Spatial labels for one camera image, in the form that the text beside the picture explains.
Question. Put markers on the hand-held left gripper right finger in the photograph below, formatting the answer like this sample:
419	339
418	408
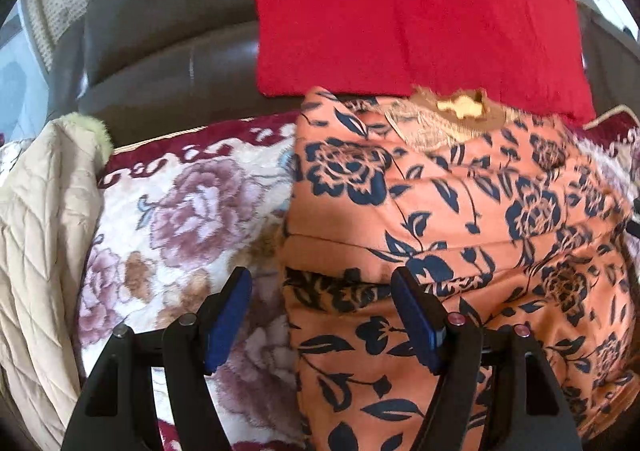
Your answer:
415	326

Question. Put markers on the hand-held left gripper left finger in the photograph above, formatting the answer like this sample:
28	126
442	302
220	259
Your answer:
227	326

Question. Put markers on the dark brown leather sofa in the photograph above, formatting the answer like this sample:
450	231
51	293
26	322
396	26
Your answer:
175	56

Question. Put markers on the red knit cloth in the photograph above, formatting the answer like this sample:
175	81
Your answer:
400	21

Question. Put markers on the orange floral garment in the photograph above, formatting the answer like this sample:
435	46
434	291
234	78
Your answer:
450	211

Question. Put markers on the floral plush blanket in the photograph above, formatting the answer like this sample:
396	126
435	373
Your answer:
200	211

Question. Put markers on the beige quilted jacket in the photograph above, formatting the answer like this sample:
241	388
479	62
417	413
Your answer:
45	231

